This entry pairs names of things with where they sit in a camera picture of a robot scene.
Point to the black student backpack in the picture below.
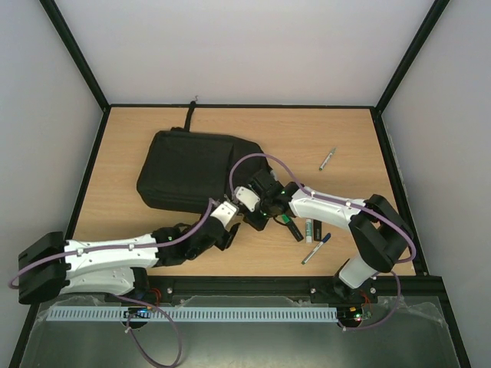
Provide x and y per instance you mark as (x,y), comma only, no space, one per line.
(183,169)

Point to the pink highlighter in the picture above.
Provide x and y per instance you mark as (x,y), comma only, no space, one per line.
(317,230)

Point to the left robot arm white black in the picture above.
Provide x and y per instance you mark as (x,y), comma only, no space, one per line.
(53,265)

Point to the white glue stick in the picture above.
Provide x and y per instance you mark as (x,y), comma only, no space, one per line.
(308,230)

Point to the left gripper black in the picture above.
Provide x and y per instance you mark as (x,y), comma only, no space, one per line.
(228,238)

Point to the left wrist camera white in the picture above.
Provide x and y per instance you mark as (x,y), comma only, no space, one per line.
(225,213)

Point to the blue capped marker pen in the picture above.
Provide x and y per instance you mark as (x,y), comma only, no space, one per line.
(308,257)

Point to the green highlighter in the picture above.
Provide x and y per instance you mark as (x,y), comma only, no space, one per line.
(292,227)

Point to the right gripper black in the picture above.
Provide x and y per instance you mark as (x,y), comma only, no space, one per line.
(259,188)

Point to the light blue cable duct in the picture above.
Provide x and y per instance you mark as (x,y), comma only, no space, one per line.
(196,314)

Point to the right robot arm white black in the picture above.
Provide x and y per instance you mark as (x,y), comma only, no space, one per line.
(380,234)

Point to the black frame rail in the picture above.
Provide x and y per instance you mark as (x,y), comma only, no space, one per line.
(319,290)

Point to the silver pen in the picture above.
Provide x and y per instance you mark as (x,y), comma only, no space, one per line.
(327,158)

